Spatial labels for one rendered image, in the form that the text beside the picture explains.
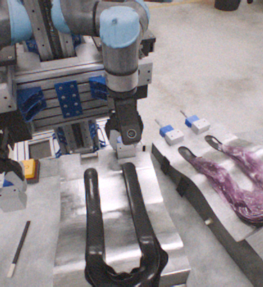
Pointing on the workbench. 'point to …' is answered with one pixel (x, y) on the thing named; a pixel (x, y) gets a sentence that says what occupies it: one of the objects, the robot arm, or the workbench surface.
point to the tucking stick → (18, 249)
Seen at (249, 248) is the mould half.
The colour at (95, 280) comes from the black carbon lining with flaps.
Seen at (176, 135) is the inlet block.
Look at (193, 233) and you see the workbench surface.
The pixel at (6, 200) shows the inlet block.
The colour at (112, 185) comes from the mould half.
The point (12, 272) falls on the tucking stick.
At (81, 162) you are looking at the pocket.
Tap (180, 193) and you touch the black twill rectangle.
